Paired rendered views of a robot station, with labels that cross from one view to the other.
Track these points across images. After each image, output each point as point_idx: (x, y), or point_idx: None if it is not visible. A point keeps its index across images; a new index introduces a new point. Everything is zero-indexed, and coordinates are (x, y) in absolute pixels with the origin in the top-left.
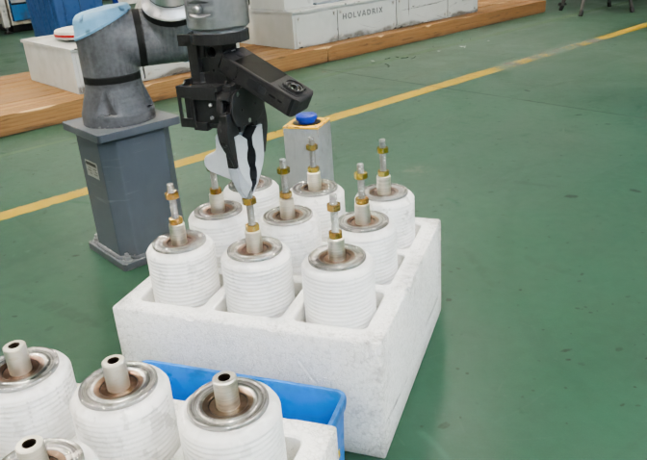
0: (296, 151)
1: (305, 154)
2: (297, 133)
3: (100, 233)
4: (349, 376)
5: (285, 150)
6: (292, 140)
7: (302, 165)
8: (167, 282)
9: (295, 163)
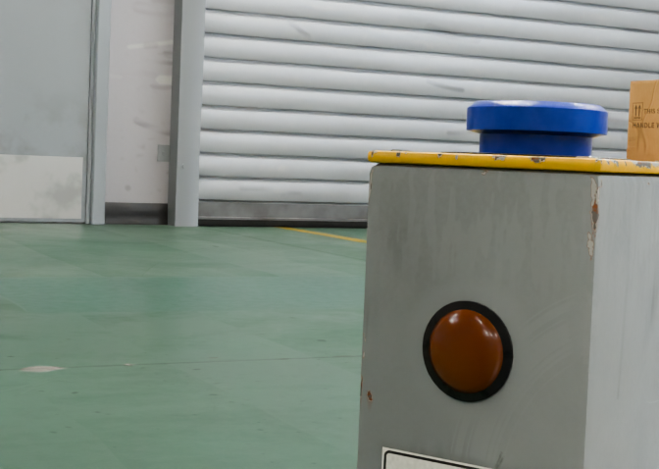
0: (627, 337)
1: (651, 347)
2: (643, 203)
3: None
4: None
5: (592, 341)
6: (623, 254)
7: (637, 427)
8: None
9: (616, 424)
